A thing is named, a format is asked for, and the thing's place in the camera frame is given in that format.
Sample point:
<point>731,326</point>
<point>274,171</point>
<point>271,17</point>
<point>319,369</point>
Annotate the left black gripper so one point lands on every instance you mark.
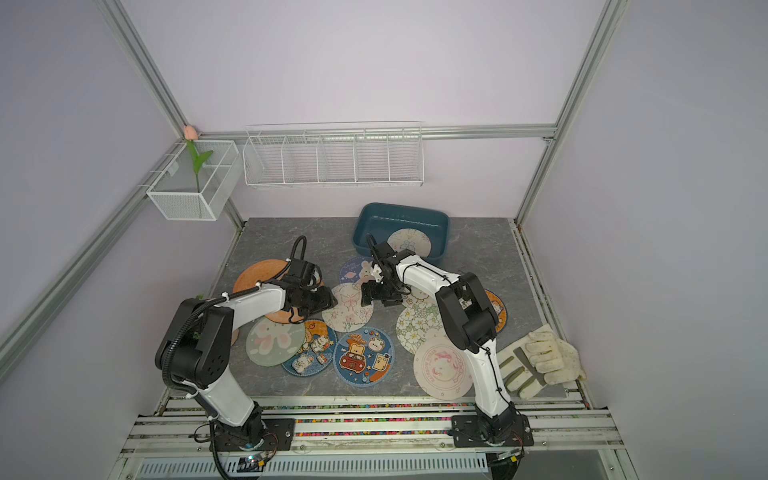
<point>326,302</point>

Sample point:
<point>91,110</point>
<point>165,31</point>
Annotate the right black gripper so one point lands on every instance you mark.
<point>368,293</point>

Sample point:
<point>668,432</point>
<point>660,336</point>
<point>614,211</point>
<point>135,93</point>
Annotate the purple bunny planet coaster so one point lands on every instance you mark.
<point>356,270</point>

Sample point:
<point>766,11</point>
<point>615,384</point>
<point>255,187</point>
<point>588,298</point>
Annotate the white butterfly doodle coaster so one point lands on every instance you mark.
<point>349,314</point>

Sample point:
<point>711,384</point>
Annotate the white bow doodle coaster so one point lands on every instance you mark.
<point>411,239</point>

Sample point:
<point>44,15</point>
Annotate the pale green bunny coaster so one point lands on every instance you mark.
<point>270,344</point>

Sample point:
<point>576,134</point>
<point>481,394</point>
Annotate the teal plastic storage box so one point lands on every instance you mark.
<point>421,230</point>

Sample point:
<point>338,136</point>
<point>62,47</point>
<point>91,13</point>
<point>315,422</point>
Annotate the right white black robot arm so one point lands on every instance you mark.
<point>468,319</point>

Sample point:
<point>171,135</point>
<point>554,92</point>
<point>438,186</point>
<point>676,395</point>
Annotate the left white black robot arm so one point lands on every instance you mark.
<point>194,354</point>

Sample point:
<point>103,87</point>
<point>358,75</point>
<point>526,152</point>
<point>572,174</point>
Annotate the front orange cork coaster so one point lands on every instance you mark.
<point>279,315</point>

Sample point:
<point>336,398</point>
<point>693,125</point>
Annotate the orange cork coaster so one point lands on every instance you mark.
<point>259,272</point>
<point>279,315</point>

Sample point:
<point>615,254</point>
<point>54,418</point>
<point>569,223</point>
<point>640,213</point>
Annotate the white green floral coaster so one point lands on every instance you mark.
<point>417,324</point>

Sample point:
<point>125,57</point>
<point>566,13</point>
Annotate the back orange cork coaster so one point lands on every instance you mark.
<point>259,272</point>

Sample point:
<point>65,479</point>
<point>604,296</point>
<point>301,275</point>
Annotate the blue orange animals coaster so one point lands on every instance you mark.
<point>316,352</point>

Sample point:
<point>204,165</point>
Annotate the blue toast characters coaster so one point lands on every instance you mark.
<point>364,358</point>

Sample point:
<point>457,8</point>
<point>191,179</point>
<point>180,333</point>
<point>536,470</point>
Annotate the pink white bunny coaster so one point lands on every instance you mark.
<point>441,370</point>

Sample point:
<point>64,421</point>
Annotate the blue orange cats coaster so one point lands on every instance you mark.
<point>500,310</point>

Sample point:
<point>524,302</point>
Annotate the white green work glove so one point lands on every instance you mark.
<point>537,360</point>

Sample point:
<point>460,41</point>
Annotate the artificial pink tulip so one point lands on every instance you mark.
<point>198,158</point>

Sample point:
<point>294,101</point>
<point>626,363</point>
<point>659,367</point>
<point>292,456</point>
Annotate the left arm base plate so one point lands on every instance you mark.
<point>262,434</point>

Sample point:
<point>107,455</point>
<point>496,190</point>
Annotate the white wire wall rack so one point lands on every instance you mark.
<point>333,154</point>

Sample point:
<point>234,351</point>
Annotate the white mesh wall basket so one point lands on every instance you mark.
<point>174,193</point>

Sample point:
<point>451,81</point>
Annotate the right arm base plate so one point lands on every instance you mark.
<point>475,431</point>

